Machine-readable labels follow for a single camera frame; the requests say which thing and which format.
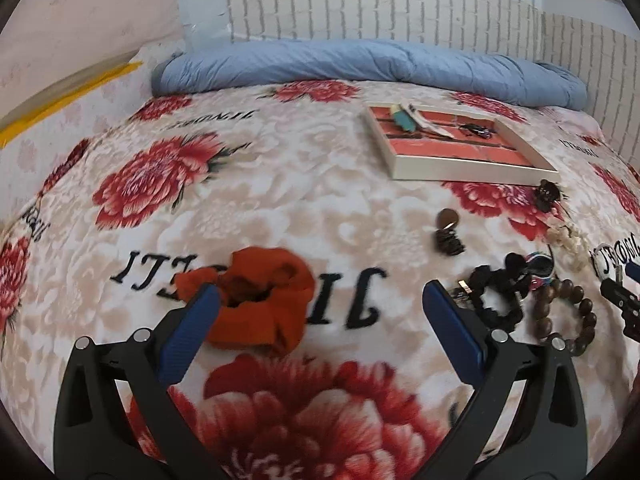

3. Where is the red and blue cord bracelet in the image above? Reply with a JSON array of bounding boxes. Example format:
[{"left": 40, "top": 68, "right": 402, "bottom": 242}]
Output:
[{"left": 525, "top": 252, "right": 556, "bottom": 291}]

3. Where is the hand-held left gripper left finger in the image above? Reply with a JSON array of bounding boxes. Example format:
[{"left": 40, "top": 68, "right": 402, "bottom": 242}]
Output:
[{"left": 54, "top": 282, "right": 231, "bottom": 480}]

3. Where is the teal feather ornament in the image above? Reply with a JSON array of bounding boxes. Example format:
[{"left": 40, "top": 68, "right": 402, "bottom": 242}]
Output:
[{"left": 390, "top": 104, "right": 418, "bottom": 133}]

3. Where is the blue quilt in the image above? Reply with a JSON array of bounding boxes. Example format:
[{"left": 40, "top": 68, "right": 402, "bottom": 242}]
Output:
[{"left": 150, "top": 39, "right": 588, "bottom": 110}]

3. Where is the black fabric scrunchie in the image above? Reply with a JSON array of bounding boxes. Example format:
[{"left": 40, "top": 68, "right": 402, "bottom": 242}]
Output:
[{"left": 467, "top": 252, "right": 536, "bottom": 333}]

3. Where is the cream flower bracelet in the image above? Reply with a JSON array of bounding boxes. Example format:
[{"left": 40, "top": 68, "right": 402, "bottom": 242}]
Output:
[{"left": 545, "top": 225, "right": 591, "bottom": 273}]

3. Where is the small black hair clip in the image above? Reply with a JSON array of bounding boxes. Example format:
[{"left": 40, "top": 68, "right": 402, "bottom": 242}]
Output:
[{"left": 459, "top": 122, "right": 496, "bottom": 139}]

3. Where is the floral printed blanket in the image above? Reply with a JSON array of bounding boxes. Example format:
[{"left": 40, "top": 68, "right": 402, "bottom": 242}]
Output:
[{"left": 0, "top": 80, "right": 640, "bottom": 480}]

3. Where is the clear plastic sheet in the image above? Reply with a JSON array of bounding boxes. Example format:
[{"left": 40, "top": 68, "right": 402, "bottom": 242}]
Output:
[{"left": 172, "top": 0, "right": 232, "bottom": 55}]

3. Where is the brown teardrop pendant necklace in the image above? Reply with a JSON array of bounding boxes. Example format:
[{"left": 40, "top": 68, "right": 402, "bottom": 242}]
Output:
[{"left": 435, "top": 208, "right": 467, "bottom": 257}]

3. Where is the black claw hair clip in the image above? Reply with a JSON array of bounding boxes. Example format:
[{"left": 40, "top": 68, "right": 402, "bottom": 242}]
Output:
[{"left": 531, "top": 179, "right": 561, "bottom": 213}]

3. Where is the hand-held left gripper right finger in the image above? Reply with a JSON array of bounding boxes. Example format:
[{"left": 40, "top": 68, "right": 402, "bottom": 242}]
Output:
[{"left": 415, "top": 280, "right": 588, "bottom": 480}]

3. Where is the orange fabric scrunchie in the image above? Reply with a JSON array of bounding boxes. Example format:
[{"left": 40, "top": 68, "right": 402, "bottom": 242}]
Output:
[{"left": 172, "top": 246, "right": 316, "bottom": 358}]

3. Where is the yellow tape strip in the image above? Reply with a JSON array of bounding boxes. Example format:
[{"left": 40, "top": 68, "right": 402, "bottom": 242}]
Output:
[{"left": 0, "top": 60, "right": 143, "bottom": 146}]

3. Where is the white box with red lining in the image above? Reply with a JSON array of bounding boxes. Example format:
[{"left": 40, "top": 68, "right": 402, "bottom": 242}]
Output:
[{"left": 364, "top": 102, "right": 559, "bottom": 181}]

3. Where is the wooden bead bracelet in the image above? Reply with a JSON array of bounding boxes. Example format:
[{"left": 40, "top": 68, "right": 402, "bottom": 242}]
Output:
[{"left": 531, "top": 280, "right": 598, "bottom": 358}]

